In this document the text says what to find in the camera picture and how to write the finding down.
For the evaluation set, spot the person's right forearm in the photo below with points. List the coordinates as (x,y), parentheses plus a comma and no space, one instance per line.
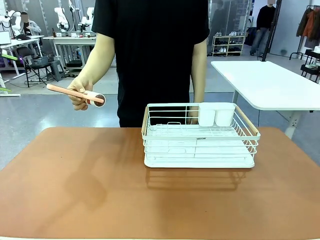
(100,60)

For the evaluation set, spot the white drip tray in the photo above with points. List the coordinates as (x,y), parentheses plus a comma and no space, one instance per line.
(200,163)

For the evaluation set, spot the black pole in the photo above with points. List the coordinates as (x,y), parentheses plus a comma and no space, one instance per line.
(271,30)

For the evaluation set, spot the white background workbench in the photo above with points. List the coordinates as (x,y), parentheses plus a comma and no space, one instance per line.
(71,47)

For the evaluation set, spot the person's left hand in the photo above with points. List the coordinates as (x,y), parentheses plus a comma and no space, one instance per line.
(192,117)

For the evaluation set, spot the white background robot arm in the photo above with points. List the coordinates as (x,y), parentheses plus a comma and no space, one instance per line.
(61,18)

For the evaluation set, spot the person's left forearm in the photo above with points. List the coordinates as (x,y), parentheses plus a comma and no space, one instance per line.
(199,75)

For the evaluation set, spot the white side table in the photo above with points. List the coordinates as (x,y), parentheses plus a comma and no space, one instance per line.
(270,85)

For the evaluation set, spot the grey plastic stool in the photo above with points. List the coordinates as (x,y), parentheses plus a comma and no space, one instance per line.
(55,70)

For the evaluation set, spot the seated person in grey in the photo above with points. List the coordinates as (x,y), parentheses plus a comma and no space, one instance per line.
(29,26)

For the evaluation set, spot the person's right hand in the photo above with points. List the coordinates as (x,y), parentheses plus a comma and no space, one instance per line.
(79,87)

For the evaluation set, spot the wooden shoe shelf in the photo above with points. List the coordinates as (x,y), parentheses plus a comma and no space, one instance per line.
(228,45)

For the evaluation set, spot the standing person in black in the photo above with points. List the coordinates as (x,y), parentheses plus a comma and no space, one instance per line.
(263,25)

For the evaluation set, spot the pink chopsticks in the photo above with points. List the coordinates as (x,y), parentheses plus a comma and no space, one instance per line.
(75,93)

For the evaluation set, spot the person's black t-shirt torso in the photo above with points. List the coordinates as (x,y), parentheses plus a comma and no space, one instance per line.
(152,60)

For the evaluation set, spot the clothes rack with jackets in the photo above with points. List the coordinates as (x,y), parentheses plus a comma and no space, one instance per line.
(308,27)

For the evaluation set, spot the black folding chair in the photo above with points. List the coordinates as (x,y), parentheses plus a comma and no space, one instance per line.
(31,63)

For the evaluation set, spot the white plastic cutlery holder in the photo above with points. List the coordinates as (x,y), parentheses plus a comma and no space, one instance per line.
(216,113)

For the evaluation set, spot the white background desk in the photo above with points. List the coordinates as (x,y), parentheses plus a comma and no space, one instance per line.
(15,55)

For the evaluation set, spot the black rolling cart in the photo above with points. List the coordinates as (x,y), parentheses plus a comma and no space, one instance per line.
(311,65)

